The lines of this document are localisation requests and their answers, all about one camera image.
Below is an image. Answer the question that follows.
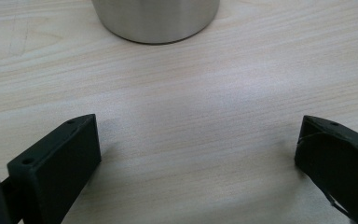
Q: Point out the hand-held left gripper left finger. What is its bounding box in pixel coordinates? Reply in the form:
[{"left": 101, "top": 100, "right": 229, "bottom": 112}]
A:
[{"left": 7, "top": 113, "right": 103, "bottom": 224}]

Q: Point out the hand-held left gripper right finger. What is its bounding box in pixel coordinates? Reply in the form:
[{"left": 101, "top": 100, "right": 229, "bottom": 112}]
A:
[{"left": 294, "top": 115, "right": 358, "bottom": 224}]

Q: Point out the stainless steel cup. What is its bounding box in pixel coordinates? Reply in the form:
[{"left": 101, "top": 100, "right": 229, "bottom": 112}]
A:
[{"left": 90, "top": 0, "right": 221, "bottom": 45}]

